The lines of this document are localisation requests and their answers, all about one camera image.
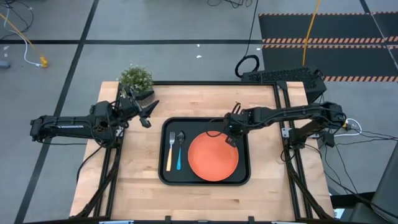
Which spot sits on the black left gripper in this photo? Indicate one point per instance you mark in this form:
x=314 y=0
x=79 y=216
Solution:
x=132 y=109

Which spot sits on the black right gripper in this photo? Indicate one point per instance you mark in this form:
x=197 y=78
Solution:
x=237 y=124

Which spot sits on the orange round plate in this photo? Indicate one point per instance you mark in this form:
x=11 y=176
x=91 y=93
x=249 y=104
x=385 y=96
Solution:
x=213 y=158

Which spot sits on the black rectangular tray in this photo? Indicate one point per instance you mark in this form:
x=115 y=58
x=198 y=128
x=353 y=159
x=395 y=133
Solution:
x=199 y=124

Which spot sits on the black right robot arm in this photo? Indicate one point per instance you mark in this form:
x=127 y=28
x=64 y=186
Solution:
x=280 y=113

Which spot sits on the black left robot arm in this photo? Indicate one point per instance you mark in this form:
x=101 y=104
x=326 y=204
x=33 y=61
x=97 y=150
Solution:
x=68 y=126

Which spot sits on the small potted green plant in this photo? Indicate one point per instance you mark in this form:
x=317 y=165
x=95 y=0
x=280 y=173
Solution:
x=136 y=77

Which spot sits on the grey small floor object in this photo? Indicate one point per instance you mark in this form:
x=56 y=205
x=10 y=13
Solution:
x=4 y=64

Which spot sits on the black hazard-striped floor mat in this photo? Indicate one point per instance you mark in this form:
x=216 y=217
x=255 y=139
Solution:
x=342 y=28

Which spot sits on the dark chair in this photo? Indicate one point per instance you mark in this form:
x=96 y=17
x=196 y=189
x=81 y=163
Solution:
x=387 y=193

